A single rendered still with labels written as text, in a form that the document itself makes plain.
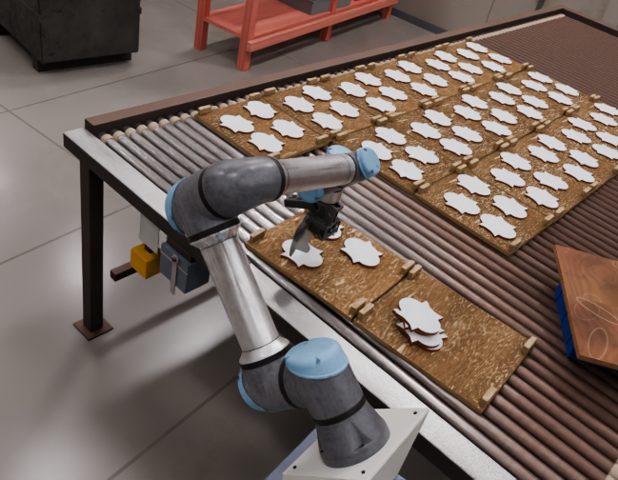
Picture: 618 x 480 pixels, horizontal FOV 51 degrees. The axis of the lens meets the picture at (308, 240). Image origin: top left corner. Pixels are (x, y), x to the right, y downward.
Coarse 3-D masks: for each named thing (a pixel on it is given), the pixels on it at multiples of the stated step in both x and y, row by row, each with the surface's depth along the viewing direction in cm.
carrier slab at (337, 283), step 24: (264, 240) 196; (312, 240) 201; (336, 240) 204; (288, 264) 190; (336, 264) 194; (384, 264) 199; (312, 288) 184; (336, 288) 186; (360, 288) 188; (384, 288) 190
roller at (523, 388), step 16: (176, 128) 243; (192, 144) 236; (208, 160) 231; (272, 208) 216; (512, 384) 173; (544, 400) 169; (560, 416) 167; (576, 432) 165; (592, 432) 164; (608, 448) 161
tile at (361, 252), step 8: (352, 240) 204; (360, 240) 204; (344, 248) 199; (352, 248) 200; (360, 248) 201; (368, 248) 202; (352, 256) 197; (360, 256) 198; (368, 256) 198; (376, 256) 199; (352, 264) 195; (360, 264) 196; (368, 264) 195; (376, 264) 196
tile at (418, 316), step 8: (400, 304) 178; (408, 304) 179; (416, 304) 180; (424, 304) 180; (400, 312) 176; (408, 312) 176; (416, 312) 177; (424, 312) 178; (432, 312) 178; (408, 320) 174; (416, 320) 174; (424, 320) 175; (432, 320) 176; (440, 320) 178; (416, 328) 172; (424, 328) 173; (432, 328) 173
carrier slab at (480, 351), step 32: (416, 288) 193; (448, 288) 196; (384, 320) 179; (448, 320) 184; (480, 320) 187; (416, 352) 172; (448, 352) 174; (480, 352) 176; (512, 352) 179; (448, 384) 165; (480, 384) 167
